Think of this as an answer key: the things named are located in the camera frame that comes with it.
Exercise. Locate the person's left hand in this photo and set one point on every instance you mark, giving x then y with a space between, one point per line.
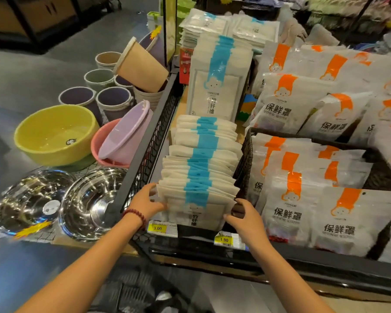
142 202

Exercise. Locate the person's right hand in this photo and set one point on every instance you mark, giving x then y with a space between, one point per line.
250 224

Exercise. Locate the person's right thumb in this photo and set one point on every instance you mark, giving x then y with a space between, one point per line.
240 204

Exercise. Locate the person's left thumb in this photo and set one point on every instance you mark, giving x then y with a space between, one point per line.
149 190

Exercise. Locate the row of blue-striped white packets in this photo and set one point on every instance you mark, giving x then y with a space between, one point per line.
202 169

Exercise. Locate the person's left forearm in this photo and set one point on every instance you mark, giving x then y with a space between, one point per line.
84 273

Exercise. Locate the person's right forearm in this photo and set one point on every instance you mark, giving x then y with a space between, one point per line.
288 280

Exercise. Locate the yellow price tag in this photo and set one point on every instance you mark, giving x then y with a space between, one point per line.
228 240
162 228

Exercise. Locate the lilac plastic basin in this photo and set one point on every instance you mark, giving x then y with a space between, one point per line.
127 136

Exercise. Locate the stainless steel bowl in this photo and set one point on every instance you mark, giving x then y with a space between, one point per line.
88 205
32 202

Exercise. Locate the pink plastic basin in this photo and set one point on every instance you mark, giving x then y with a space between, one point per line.
99 143

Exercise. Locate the pile of orange-striped white packets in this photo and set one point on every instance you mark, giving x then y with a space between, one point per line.
325 94
312 205

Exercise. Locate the green plastic basin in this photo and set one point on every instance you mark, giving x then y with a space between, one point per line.
80 163

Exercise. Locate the stack of beige plastic bins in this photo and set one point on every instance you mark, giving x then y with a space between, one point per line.
148 97

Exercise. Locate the black display shelf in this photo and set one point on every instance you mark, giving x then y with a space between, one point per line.
312 267

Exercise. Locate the colourful printed packet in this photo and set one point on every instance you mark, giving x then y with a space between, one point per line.
247 107

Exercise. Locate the person's dark trousers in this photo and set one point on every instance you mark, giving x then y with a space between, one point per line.
133 290

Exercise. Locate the yellow plastic basin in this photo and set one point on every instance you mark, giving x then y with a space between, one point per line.
57 135

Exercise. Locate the small green plastic bin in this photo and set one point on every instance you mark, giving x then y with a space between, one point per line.
99 78

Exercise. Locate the yellow starburst sticker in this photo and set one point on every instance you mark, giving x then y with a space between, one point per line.
155 32
32 229

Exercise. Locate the tilted beige plastic bin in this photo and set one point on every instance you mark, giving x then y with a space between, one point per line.
141 66

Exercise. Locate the upright stack of blue-striped packets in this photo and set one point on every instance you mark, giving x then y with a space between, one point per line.
220 78

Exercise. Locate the red packet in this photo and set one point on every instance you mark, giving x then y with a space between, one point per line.
185 65

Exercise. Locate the small beige plastic bin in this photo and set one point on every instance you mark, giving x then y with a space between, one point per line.
107 59

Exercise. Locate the tall purple plastic bin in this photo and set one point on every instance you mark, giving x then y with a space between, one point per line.
155 48

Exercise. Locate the flat stack of clear packets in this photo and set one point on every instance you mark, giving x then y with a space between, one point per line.
255 30
203 24

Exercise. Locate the folded beige towels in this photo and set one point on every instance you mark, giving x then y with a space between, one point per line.
308 34

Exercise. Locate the wooden cabinet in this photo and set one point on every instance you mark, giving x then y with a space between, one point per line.
35 16

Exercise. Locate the black framed post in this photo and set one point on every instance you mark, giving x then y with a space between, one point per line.
169 29

